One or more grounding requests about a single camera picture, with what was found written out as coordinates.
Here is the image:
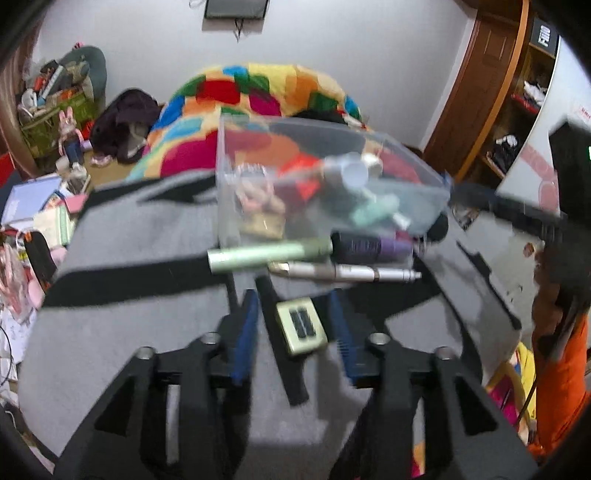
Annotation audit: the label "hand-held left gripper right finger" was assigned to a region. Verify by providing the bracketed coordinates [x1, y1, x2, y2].
[328, 291, 541, 480]

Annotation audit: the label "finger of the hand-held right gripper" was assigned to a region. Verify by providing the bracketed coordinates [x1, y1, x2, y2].
[450, 181, 561, 229]

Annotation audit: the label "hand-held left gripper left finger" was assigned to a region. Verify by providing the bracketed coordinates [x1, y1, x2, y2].
[55, 288, 262, 480]

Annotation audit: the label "small yellow-green palette case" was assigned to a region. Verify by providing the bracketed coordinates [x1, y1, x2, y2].
[276, 298, 328, 356]

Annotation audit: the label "silver pen-shaped sprayer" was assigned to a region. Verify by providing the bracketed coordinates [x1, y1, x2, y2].
[268, 261, 423, 283]

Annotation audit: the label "light green tube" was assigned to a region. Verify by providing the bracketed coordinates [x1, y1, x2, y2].
[207, 240, 333, 274]

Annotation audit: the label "purple bottle with dark cap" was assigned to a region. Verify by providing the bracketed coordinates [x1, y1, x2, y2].
[330, 231, 416, 264]

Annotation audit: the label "small gold item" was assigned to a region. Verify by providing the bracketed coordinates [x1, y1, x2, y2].
[242, 215, 284, 238]

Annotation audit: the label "mint green case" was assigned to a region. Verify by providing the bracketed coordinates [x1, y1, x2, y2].
[348, 194, 400, 228]

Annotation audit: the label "clear plastic box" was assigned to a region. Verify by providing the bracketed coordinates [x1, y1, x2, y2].
[216, 114, 452, 252]

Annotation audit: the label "red pouch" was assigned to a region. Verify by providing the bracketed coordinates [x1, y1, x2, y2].
[277, 154, 324, 204]

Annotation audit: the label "wooden shelf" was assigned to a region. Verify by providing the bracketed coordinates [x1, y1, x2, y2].
[480, 14, 561, 181]

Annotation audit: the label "white wardrobe door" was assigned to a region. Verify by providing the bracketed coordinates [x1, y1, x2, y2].
[496, 39, 591, 217]

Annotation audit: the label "grey and black blanket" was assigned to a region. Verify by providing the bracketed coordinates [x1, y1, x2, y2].
[18, 173, 536, 457]

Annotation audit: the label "wooden door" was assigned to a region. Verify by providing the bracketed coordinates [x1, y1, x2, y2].
[422, 0, 529, 178]

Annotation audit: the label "black clothes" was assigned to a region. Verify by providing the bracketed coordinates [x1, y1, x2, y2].
[295, 106, 352, 125]

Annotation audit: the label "black object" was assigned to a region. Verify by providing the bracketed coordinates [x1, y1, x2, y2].
[23, 231, 58, 291]

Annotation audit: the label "green book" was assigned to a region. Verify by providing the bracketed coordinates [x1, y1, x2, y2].
[34, 205, 77, 245]

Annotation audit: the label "dark purple clothes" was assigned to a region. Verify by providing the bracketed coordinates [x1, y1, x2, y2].
[90, 89, 160, 162]

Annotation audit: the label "colourful patchwork blanket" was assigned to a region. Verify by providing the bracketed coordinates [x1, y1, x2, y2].
[127, 62, 370, 183]

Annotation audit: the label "blue notebook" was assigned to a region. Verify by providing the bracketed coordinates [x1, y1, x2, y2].
[2, 178, 63, 224]

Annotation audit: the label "pink bunny toy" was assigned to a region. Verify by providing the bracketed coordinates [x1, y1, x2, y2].
[58, 107, 86, 167]

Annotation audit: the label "green patterned bag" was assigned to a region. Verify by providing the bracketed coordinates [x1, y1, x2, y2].
[21, 90, 98, 158]

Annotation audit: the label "red box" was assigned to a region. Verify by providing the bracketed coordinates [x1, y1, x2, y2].
[0, 152, 19, 185]

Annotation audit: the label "grey-green neck pillow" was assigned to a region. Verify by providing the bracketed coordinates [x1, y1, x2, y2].
[60, 45, 108, 100]

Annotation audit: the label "striped curtain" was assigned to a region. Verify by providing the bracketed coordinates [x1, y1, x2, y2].
[0, 28, 42, 176]

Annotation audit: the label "small black monitor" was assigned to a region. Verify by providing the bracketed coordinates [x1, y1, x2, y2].
[204, 0, 270, 20]

